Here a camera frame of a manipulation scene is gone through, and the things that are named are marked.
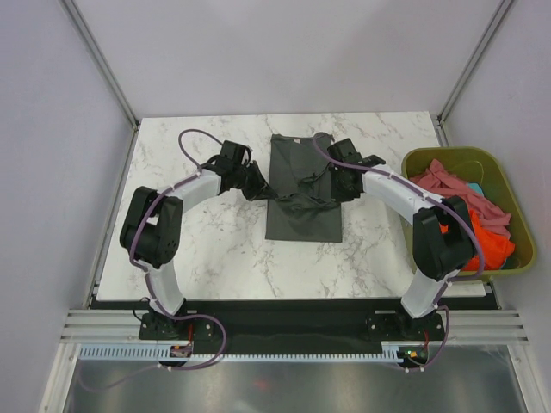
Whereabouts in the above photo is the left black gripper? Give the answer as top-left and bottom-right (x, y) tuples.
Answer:
(232, 162), (276, 202)

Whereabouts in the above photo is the pink t shirt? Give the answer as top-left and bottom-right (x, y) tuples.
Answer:
(409, 159), (511, 239)

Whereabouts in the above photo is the aluminium front rail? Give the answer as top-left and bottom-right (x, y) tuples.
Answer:
(61, 310), (529, 345)

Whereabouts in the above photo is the teal cloth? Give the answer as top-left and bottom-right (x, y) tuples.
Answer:
(467, 182), (485, 197)

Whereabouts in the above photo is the orange t shirt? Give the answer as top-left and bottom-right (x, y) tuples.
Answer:
(469, 209), (516, 270)

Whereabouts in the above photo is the left aluminium frame post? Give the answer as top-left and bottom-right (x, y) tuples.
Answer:
(58, 0), (142, 129)

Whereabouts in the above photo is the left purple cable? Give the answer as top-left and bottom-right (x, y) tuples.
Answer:
(79, 128), (229, 392)

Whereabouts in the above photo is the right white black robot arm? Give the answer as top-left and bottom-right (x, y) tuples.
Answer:
(330, 161), (482, 339)

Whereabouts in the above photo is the olive green plastic bin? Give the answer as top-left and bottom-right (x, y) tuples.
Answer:
(401, 146), (536, 280)

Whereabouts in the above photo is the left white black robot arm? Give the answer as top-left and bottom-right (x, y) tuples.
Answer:
(119, 158), (277, 338)

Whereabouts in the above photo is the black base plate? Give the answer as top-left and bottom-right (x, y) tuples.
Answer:
(139, 299), (444, 354)

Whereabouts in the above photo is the white slotted cable duct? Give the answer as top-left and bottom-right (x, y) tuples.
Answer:
(78, 343), (428, 364)

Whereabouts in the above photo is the dark grey t shirt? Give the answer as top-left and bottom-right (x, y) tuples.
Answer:
(265, 133), (343, 243)

